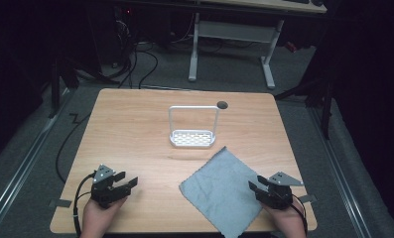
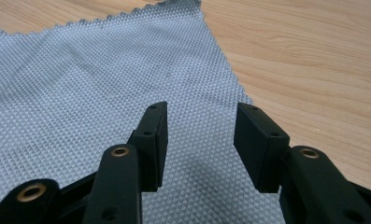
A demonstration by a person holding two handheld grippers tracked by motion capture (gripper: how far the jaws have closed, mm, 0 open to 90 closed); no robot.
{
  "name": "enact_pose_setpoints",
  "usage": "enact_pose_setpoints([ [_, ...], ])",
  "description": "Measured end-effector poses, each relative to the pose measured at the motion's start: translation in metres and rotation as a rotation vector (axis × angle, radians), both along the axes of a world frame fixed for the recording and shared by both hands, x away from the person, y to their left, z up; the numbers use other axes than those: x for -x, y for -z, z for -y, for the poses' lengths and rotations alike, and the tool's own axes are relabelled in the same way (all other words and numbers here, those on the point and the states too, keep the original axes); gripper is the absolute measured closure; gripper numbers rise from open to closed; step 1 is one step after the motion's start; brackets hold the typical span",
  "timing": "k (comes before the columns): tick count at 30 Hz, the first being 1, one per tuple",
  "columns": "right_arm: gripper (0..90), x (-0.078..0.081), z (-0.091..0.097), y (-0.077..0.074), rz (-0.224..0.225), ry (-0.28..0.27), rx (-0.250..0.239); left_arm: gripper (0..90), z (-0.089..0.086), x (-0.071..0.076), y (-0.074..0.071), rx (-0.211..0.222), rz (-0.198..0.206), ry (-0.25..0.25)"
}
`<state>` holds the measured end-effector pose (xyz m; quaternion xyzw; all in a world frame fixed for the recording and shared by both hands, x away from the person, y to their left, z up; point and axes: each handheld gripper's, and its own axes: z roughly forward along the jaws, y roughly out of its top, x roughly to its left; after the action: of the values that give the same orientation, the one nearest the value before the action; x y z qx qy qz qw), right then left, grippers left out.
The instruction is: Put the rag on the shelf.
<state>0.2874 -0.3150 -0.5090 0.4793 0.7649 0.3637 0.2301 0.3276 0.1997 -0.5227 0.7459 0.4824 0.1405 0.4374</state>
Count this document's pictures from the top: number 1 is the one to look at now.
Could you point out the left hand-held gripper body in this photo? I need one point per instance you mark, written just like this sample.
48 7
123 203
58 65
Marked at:
105 191

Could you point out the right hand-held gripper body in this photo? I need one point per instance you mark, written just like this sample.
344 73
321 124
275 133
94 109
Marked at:
277 195

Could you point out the grey-blue cleaning cloth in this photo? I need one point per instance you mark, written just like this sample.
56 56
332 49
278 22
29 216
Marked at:
221 191

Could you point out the person's right hand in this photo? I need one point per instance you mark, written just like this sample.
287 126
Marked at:
288 221

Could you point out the person's left hand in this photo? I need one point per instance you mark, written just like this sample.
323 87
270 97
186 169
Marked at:
97 219

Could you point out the grey tape strip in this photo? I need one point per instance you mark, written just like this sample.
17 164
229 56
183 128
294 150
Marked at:
60 203
307 198

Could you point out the white rack with perforated base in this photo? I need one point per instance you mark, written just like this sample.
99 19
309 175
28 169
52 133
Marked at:
193 138

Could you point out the black round table grommet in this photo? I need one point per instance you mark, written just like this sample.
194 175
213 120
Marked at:
222 105

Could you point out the black metal stand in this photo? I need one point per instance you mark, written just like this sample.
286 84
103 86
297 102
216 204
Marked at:
55 86
323 95

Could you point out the small red object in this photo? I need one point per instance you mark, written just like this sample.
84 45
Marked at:
290 46

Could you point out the desk with white legs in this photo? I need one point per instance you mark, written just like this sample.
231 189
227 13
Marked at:
234 31

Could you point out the silver floor rail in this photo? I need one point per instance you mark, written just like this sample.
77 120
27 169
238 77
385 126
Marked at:
22 165
341 178

